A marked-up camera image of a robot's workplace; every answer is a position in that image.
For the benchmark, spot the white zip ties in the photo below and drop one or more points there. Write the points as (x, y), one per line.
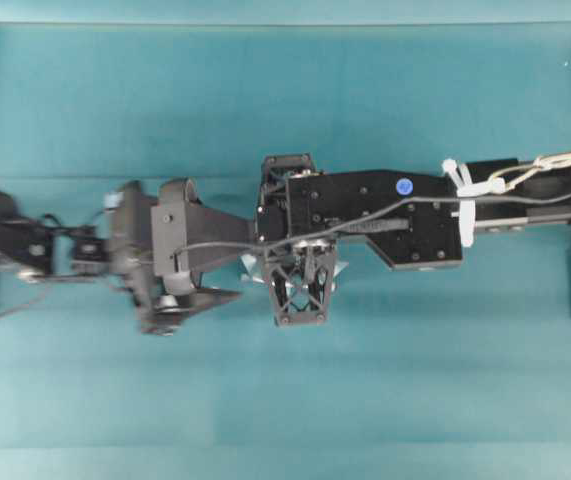
(467, 191)

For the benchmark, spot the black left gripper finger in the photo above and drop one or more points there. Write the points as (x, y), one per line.
(202, 299)

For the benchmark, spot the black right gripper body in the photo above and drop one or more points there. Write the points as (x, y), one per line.
(297, 199)

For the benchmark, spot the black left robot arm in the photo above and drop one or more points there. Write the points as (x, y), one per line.
(45, 251)

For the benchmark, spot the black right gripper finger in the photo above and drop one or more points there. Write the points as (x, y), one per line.
(300, 283)

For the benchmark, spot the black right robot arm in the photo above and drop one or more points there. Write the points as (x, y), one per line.
(537, 192)

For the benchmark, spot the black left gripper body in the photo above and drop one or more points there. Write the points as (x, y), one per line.
(161, 246)

